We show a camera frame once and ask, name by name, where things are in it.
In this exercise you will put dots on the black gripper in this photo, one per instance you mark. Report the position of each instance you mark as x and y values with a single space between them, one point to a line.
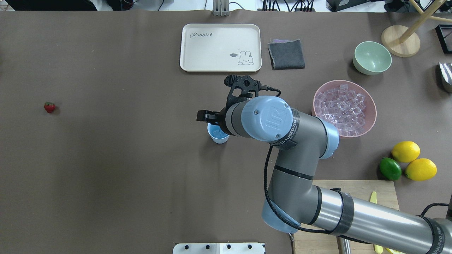
221 119

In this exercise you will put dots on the clear ice cubes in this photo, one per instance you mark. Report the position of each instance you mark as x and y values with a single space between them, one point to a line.
344 109

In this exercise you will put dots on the red strawberry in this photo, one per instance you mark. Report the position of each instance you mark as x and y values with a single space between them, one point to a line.
49 107

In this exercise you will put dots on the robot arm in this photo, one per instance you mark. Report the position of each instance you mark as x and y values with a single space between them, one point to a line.
293 199

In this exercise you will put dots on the light blue plastic cup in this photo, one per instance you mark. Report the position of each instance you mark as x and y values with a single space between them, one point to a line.
217 134

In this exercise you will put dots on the cream rabbit tray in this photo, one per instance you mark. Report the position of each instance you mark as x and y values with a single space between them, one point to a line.
220 48

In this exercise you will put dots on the folded grey cloth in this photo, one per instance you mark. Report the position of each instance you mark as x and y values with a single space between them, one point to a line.
286 54

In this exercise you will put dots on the pink bowl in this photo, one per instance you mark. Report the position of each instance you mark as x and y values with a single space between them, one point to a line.
370 120

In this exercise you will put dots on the wooden cutting board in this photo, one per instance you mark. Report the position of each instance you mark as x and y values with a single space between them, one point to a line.
310 243

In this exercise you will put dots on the green bowl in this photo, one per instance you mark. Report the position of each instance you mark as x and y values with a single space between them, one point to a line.
371 58

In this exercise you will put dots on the steel muddler black tip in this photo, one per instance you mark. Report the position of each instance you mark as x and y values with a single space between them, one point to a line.
343 246

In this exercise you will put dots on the green lime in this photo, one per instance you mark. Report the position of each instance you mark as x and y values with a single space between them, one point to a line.
390 168

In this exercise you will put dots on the yellow lemon upper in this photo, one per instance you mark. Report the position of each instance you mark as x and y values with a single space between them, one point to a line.
405 151

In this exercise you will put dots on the yellow lemon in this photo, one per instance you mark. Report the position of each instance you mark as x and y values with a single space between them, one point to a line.
421 169
405 151

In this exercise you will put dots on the wooden mug tree stand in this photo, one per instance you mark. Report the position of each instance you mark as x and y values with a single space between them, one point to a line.
403 41

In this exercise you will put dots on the yellow plastic knife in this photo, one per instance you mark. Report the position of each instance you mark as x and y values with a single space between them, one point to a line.
373 199

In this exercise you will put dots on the yellow lemon lower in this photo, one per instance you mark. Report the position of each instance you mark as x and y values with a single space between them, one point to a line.
421 169

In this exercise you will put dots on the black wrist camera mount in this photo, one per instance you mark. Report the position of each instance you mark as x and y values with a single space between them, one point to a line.
245 84

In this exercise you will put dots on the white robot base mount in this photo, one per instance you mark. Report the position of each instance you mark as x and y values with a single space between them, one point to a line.
220 248

